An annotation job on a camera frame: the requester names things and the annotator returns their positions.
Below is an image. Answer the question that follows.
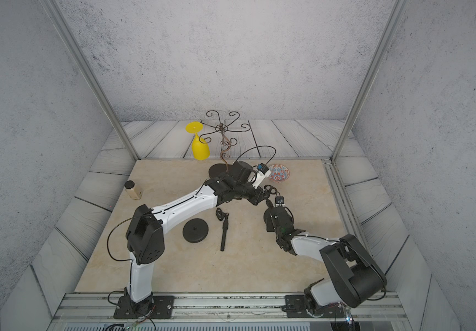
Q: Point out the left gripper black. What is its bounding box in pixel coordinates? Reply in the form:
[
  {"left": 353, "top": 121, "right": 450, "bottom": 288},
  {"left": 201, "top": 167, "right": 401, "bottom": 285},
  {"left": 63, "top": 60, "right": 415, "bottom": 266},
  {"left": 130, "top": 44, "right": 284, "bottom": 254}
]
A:
[{"left": 234, "top": 180, "right": 273, "bottom": 206}]

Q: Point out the black microphone stand pole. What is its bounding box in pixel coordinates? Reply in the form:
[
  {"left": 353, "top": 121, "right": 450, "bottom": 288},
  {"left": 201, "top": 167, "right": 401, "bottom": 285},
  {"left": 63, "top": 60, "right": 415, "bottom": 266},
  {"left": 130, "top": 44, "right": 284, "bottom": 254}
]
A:
[{"left": 264, "top": 185, "right": 279, "bottom": 209}]

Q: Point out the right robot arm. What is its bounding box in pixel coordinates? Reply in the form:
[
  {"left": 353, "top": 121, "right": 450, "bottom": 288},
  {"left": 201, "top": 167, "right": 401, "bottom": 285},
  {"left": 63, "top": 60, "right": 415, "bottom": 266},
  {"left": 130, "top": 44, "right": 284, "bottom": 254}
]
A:
[{"left": 263, "top": 207, "right": 388, "bottom": 317}]

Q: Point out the dark oval stand base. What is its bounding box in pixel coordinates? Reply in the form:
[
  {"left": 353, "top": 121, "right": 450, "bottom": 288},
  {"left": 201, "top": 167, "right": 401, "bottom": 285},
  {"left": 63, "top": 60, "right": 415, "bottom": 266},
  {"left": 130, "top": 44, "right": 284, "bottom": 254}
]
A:
[{"left": 208, "top": 164, "right": 235, "bottom": 179}]

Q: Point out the spare black microphone pole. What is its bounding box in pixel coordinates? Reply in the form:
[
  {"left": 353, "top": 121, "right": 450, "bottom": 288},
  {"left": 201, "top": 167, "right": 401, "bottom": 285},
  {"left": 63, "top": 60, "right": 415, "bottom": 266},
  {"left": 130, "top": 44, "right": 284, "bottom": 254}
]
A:
[{"left": 216, "top": 208, "right": 229, "bottom": 252}]

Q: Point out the red blue patterned bowl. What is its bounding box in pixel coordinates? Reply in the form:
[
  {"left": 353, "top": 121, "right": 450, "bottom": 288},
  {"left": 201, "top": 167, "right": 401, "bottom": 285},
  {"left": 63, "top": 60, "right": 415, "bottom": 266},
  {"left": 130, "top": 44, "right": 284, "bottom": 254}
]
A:
[{"left": 269, "top": 164, "right": 290, "bottom": 183}]

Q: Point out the yellow plastic goblet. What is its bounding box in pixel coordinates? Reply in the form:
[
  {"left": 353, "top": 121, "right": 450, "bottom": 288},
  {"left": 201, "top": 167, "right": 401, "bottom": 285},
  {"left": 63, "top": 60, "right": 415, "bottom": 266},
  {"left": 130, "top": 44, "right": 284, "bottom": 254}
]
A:
[{"left": 185, "top": 121, "right": 210, "bottom": 161}]

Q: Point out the spice jar black lid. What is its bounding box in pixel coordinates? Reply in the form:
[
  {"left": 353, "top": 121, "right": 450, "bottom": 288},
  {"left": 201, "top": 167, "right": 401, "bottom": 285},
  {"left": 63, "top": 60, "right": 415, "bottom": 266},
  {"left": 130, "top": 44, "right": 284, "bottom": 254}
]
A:
[{"left": 124, "top": 180, "right": 142, "bottom": 200}]

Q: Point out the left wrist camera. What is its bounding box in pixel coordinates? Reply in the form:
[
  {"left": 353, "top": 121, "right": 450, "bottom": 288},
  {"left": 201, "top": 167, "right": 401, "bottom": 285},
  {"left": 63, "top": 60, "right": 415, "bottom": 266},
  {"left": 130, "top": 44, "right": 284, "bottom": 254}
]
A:
[{"left": 252, "top": 164, "right": 271, "bottom": 188}]

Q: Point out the scrolled wire holder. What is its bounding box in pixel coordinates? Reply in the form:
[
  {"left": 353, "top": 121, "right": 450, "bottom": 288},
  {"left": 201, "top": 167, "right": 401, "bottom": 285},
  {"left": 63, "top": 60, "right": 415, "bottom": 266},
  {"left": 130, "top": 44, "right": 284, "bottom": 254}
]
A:
[{"left": 199, "top": 110, "right": 252, "bottom": 170}]

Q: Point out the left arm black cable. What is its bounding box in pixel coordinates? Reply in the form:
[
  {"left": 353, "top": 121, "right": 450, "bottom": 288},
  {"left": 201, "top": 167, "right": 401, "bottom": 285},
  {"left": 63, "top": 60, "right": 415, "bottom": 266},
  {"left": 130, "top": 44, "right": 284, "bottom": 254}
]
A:
[{"left": 106, "top": 217, "right": 133, "bottom": 263}]

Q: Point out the aluminium front rail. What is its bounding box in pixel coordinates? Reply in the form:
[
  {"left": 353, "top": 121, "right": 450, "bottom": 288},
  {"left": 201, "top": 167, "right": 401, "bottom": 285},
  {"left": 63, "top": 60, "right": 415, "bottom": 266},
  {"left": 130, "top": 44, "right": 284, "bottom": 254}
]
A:
[{"left": 48, "top": 292, "right": 412, "bottom": 330}]

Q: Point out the aluminium right corner post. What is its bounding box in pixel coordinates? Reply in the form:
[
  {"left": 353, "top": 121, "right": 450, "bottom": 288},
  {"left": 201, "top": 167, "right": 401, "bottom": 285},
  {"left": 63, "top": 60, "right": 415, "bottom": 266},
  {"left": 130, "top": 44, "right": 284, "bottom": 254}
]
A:
[{"left": 330, "top": 0, "right": 408, "bottom": 164}]

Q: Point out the aluminium corner post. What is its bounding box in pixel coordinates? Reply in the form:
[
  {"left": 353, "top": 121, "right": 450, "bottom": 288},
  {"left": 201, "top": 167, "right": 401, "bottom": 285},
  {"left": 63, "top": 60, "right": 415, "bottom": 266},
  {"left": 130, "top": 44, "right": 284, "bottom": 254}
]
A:
[
  {"left": 330, "top": 0, "right": 408, "bottom": 164},
  {"left": 41, "top": 0, "right": 141, "bottom": 161}
]

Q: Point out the aluminium left corner post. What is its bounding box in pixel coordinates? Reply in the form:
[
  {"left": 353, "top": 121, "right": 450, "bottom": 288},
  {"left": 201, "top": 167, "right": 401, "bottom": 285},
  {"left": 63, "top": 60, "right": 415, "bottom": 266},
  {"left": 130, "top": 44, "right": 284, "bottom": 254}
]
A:
[{"left": 41, "top": 0, "right": 141, "bottom": 161}]

